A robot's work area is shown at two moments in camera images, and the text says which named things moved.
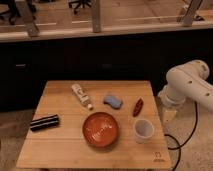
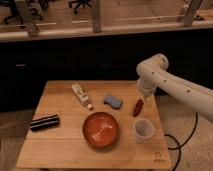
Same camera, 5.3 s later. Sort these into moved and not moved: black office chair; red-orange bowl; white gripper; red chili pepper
Moved: white gripper
Not moved: red-orange bowl; red chili pepper; black office chair
